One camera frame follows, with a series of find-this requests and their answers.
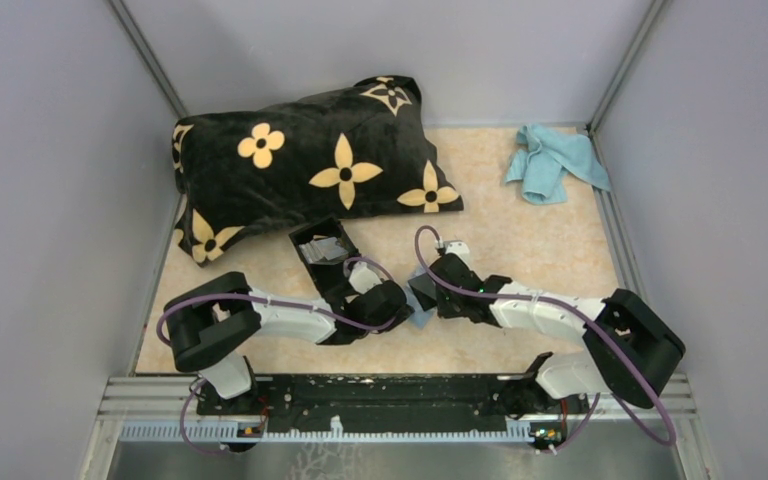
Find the light blue towel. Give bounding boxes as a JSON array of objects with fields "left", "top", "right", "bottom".
[{"left": 503, "top": 124, "right": 612, "bottom": 205}]

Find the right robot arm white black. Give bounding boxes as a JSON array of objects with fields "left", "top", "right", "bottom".
[{"left": 426, "top": 241, "right": 686, "bottom": 412}]

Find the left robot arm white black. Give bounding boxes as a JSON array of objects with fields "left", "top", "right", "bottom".
[{"left": 156, "top": 256, "right": 413, "bottom": 414}]

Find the black card holder box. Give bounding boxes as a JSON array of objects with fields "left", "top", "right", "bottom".
[{"left": 289, "top": 216, "right": 360, "bottom": 302}]

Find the stack of cards in holder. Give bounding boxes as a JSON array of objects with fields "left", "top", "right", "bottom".
[{"left": 299, "top": 237, "right": 350, "bottom": 265}]

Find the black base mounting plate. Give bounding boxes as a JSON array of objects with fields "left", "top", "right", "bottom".
[{"left": 196, "top": 374, "right": 589, "bottom": 434}]

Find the black pillow with cream flowers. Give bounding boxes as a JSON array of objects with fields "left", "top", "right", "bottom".
[{"left": 171, "top": 75, "right": 465, "bottom": 266}]

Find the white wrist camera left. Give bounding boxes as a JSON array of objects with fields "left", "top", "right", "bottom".
[{"left": 347, "top": 261, "right": 382, "bottom": 294}]

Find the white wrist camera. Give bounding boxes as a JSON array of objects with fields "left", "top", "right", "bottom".
[
  {"left": 347, "top": 261, "right": 382, "bottom": 294},
  {"left": 442, "top": 240, "right": 472, "bottom": 265}
]

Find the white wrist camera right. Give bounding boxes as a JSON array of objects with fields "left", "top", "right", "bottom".
[{"left": 442, "top": 240, "right": 472, "bottom": 265}]

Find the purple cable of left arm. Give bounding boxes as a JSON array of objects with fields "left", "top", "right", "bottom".
[{"left": 155, "top": 256, "right": 402, "bottom": 457}]

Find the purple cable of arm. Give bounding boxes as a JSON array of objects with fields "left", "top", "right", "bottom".
[
  {"left": 155, "top": 256, "right": 402, "bottom": 457},
  {"left": 413, "top": 225, "right": 678, "bottom": 455}
]

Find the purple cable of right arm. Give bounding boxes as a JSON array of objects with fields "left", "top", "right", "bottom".
[{"left": 413, "top": 225, "right": 678, "bottom": 455}]

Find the aluminium frame rail front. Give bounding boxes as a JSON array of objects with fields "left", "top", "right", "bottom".
[{"left": 97, "top": 374, "right": 664, "bottom": 449}]

